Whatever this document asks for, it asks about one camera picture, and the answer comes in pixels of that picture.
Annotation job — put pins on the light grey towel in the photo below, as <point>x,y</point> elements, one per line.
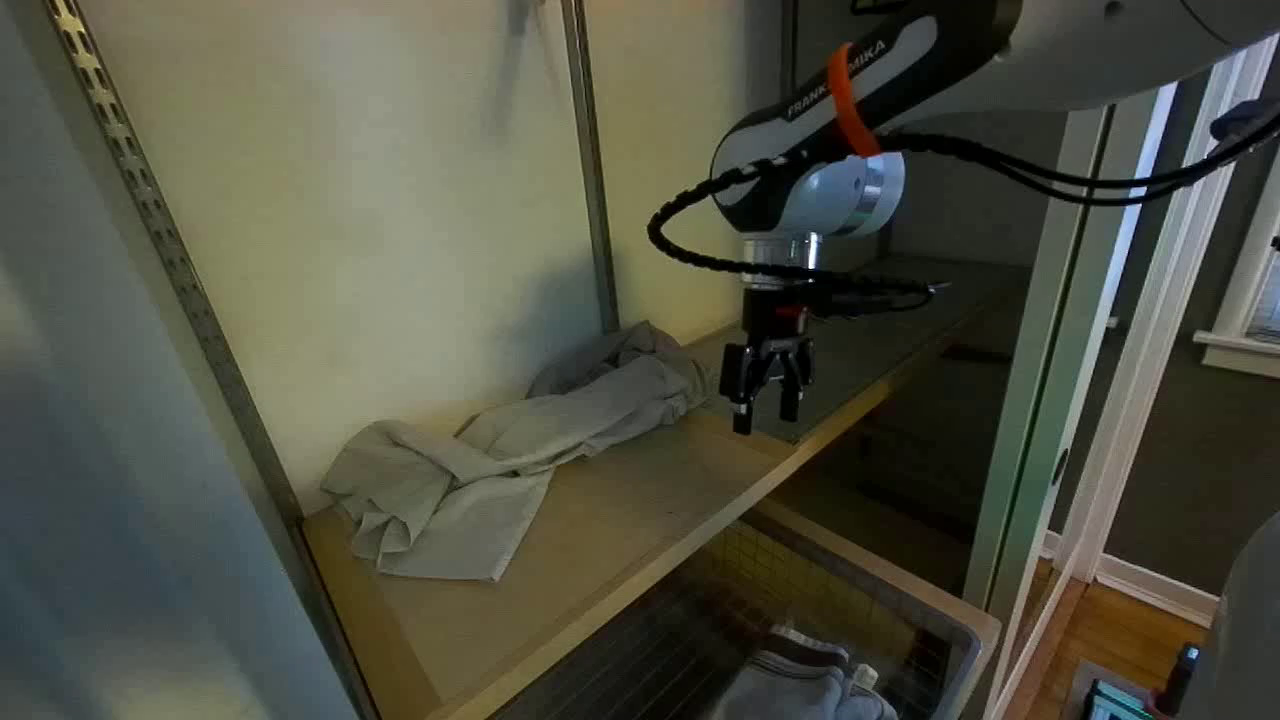
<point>447,515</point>

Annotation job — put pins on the wooden shelf board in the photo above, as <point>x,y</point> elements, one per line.
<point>602,532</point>

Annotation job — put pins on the white folded towel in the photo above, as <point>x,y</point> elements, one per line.
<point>801,683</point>

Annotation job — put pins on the teal object on floor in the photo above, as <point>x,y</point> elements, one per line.
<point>1113,701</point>

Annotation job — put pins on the white closet side panel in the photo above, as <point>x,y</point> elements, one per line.
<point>104,505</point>

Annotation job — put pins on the white door frame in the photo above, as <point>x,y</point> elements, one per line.
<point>1052,334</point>

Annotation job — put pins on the white window frame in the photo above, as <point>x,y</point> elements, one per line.
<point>1247,327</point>

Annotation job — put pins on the black gripper red accent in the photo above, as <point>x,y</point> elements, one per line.
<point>778,334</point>

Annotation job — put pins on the small black object on floor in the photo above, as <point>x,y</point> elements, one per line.
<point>1183,676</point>

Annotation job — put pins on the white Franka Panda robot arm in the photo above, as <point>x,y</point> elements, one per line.
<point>1066,42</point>

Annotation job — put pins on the slotted metal upright rail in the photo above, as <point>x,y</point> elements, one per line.
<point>162,225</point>
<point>594,200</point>

